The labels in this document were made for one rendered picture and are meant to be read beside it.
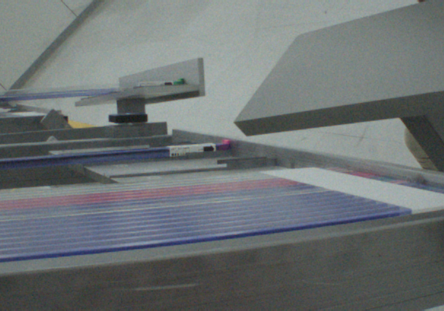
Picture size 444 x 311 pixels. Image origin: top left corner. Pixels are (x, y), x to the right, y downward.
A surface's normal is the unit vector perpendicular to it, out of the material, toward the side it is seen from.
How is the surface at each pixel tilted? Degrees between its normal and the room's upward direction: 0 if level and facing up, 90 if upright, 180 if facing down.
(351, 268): 90
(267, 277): 90
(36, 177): 90
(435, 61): 0
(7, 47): 90
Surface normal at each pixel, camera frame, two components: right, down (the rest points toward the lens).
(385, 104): -0.54, 0.75
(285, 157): -0.91, 0.07
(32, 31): 0.43, 0.10
